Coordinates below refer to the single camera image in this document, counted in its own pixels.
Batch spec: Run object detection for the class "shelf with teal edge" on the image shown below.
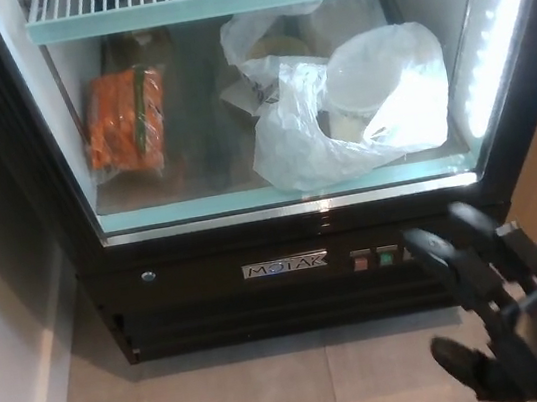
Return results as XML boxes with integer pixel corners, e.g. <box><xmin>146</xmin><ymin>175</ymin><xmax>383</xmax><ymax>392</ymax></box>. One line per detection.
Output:
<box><xmin>85</xmin><ymin>95</ymin><xmax>480</xmax><ymax>238</ymax></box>

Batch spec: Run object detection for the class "translucent plastic bag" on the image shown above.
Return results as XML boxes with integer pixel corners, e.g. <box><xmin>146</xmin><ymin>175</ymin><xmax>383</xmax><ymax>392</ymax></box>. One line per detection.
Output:
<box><xmin>215</xmin><ymin>0</ymin><xmax>341</xmax><ymax>113</ymax></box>

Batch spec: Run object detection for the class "black display refrigerator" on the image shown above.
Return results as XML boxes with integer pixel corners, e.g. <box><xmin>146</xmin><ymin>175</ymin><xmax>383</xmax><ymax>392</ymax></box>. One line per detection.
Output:
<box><xmin>0</xmin><ymin>0</ymin><xmax>537</xmax><ymax>387</ymax></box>

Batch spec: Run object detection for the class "bag of orange carrots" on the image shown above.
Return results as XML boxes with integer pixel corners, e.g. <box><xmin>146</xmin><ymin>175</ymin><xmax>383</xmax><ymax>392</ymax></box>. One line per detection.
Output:
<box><xmin>76</xmin><ymin>60</ymin><xmax>181</xmax><ymax>186</ymax></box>

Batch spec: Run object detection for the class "large white plastic bag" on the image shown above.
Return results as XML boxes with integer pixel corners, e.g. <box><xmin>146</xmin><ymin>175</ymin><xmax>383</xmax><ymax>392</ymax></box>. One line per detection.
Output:
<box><xmin>235</xmin><ymin>17</ymin><xmax>463</xmax><ymax>200</ymax></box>

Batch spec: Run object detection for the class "silver Motak logo plate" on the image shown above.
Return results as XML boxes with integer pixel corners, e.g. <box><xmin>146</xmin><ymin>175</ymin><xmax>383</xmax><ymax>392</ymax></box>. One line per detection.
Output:
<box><xmin>240</xmin><ymin>250</ymin><xmax>331</xmax><ymax>282</ymax></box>

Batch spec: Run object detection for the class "green rocker switch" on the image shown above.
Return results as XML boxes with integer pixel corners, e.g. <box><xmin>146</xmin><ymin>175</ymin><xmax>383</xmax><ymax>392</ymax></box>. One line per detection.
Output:
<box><xmin>375</xmin><ymin>244</ymin><xmax>400</xmax><ymax>268</ymax></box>

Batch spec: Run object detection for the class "red rocker switch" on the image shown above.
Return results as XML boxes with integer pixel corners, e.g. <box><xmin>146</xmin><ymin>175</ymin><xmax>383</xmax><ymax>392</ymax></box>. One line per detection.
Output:
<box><xmin>349</xmin><ymin>248</ymin><xmax>374</xmax><ymax>273</ymax></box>

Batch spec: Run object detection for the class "round lidded plastic container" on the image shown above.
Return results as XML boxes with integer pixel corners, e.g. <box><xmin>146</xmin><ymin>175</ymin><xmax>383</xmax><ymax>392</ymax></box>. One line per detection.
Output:
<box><xmin>310</xmin><ymin>47</ymin><xmax>405</xmax><ymax>146</ymax></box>

